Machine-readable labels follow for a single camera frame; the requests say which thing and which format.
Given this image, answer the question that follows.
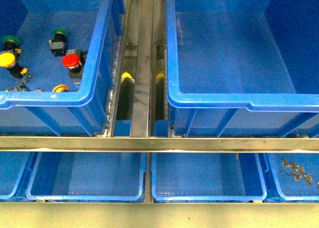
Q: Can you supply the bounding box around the loose contact block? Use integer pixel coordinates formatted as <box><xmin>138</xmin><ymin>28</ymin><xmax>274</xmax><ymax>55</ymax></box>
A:
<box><xmin>5</xmin><ymin>83</ymin><xmax>43</xmax><ymax>92</ymax></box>

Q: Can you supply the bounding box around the small blue bin far-left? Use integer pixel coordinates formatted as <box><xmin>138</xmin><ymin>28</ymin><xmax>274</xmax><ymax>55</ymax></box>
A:
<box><xmin>0</xmin><ymin>152</ymin><xmax>30</xmax><ymax>202</ymax></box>

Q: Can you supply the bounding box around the vertical metal divider rail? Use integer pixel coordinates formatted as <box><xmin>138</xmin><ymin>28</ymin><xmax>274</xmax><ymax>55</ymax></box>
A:
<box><xmin>130</xmin><ymin>0</ymin><xmax>154</xmax><ymax>138</ymax></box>

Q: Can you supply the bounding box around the green button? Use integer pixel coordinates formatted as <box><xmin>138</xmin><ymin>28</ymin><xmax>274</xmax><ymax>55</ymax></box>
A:
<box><xmin>49</xmin><ymin>28</ymin><xmax>68</xmax><ymax>57</ymax></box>
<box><xmin>2</xmin><ymin>35</ymin><xmax>22</xmax><ymax>55</ymax></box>

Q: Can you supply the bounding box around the green button middle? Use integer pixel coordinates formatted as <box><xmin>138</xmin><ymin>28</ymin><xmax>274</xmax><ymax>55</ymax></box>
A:
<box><xmin>49</xmin><ymin>28</ymin><xmax>68</xmax><ymax>57</ymax></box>

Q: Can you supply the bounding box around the small blue bin left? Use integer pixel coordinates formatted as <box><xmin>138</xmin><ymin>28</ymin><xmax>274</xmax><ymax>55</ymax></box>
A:
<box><xmin>26</xmin><ymin>152</ymin><xmax>147</xmax><ymax>203</ymax></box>

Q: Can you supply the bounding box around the large blue source bin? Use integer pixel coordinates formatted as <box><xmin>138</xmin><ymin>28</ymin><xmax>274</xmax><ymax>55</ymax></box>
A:
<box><xmin>0</xmin><ymin>0</ymin><xmax>125</xmax><ymax>136</ymax></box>

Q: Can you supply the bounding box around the pile of metal clips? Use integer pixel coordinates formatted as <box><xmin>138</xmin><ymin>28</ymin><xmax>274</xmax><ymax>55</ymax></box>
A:
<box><xmin>278</xmin><ymin>155</ymin><xmax>319</xmax><ymax>194</ymax></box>

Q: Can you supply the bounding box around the green button left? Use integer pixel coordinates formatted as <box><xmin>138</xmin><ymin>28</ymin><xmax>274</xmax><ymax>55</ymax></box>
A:
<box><xmin>2</xmin><ymin>35</ymin><xmax>22</xmax><ymax>55</ymax></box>

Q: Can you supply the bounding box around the horizontal metal shelf rail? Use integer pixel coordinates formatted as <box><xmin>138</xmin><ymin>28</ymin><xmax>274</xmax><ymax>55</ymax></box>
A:
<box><xmin>0</xmin><ymin>136</ymin><xmax>319</xmax><ymax>153</ymax></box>

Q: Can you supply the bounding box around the red mushroom push button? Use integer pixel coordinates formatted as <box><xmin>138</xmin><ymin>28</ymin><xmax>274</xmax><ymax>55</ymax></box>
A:
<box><xmin>61</xmin><ymin>49</ymin><xmax>88</xmax><ymax>85</ymax></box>

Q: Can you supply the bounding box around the large blue middle bin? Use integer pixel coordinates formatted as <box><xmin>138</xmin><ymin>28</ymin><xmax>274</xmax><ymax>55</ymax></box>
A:
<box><xmin>165</xmin><ymin>0</ymin><xmax>319</xmax><ymax>138</ymax></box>

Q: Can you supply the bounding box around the yellow mushroom push button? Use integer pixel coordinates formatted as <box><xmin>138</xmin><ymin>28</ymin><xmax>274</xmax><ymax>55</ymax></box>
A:
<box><xmin>0</xmin><ymin>52</ymin><xmax>28</xmax><ymax>79</ymax></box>

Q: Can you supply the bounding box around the small blue bin middle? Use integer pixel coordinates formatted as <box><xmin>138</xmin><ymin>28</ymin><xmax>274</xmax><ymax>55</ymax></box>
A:
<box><xmin>151</xmin><ymin>153</ymin><xmax>267</xmax><ymax>203</ymax></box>

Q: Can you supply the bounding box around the small blue bin with clips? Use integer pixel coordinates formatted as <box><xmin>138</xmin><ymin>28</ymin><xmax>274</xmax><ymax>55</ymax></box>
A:
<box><xmin>260</xmin><ymin>153</ymin><xmax>319</xmax><ymax>203</ymax></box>

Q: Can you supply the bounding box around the yellow button at front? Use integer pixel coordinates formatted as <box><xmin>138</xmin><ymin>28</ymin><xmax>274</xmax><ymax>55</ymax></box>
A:
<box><xmin>52</xmin><ymin>84</ymin><xmax>69</xmax><ymax>92</ymax></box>

